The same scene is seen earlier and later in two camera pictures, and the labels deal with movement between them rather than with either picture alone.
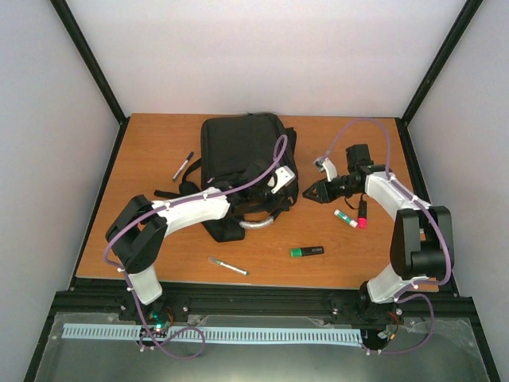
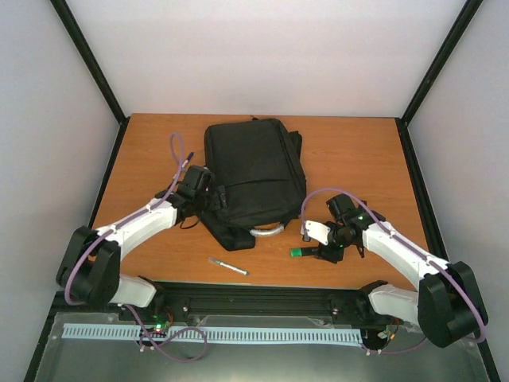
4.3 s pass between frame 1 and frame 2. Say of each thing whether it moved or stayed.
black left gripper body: moved
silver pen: stayed
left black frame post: stayed
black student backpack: moved
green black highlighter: stayed
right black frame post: stayed
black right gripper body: moved
